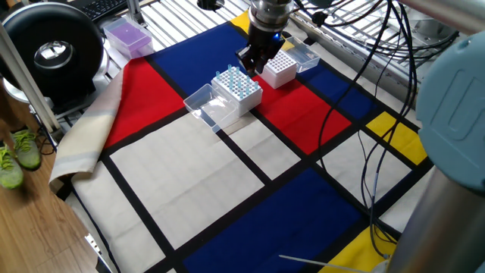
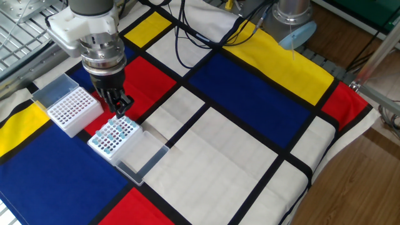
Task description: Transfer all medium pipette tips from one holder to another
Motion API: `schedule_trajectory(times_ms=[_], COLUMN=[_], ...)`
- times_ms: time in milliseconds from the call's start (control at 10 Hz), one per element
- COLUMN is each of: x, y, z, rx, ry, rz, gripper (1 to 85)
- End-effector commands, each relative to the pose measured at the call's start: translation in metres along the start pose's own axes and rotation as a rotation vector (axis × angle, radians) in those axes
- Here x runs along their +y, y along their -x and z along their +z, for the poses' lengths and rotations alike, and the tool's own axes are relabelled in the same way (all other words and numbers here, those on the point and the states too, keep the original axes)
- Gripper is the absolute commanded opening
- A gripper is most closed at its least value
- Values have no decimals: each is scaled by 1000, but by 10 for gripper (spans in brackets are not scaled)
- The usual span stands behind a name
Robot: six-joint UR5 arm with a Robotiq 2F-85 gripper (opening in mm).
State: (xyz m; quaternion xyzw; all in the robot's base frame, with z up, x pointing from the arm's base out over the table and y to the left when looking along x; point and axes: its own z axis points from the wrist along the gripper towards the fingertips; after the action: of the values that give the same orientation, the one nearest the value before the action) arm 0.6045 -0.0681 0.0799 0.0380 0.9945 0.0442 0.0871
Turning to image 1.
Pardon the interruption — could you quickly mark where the white pipette tip box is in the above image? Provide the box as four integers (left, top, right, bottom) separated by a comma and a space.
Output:
183, 64, 264, 133
259, 36, 321, 90

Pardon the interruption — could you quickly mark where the grey cable silver connector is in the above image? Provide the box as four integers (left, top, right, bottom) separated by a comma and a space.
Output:
369, 170, 391, 261

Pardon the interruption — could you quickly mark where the green sneaker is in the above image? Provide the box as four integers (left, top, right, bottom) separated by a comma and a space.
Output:
0, 146, 24, 191
10, 128, 42, 171

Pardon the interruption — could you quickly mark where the black cable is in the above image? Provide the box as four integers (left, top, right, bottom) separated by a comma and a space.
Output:
358, 0, 420, 259
317, 0, 399, 217

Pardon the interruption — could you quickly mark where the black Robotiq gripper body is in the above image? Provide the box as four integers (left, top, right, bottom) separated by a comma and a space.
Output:
245, 24, 284, 64

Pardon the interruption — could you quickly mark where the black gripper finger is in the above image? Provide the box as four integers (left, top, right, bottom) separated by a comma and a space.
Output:
255, 47, 282, 75
235, 45, 258, 77

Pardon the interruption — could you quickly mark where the grey aluminium table rail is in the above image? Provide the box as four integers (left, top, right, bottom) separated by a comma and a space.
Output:
282, 0, 421, 122

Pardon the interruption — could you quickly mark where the white table edge bracket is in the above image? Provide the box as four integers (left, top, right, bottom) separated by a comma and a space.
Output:
85, 233, 103, 259

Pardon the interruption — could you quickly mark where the thin white cable tie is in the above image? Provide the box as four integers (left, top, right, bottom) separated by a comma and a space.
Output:
279, 254, 380, 273

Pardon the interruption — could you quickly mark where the black computer keyboard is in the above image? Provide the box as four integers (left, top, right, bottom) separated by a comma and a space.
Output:
77, 0, 130, 22

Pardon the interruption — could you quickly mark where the aluminium frame post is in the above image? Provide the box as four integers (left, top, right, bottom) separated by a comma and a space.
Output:
126, 0, 147, 27
0, 22, 62, 134

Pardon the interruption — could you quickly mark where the black round ring-shaped device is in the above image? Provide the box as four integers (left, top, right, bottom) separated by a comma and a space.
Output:
0, 2, 106, 113

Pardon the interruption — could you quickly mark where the black round cap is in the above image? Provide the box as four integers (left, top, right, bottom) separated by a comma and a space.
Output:
196, 0, 225, 11

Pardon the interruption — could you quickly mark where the silver wrist coupling flange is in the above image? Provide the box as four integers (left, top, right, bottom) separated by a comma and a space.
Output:
248, 0, 296, 34

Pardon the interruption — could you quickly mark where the Mondrian pattern colour-block tablecloth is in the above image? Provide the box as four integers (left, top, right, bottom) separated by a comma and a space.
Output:
48, 11, 435, 273

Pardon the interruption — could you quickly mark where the purple pipette tip box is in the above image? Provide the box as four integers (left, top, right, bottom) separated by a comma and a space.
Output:
102, 17, 155, 61

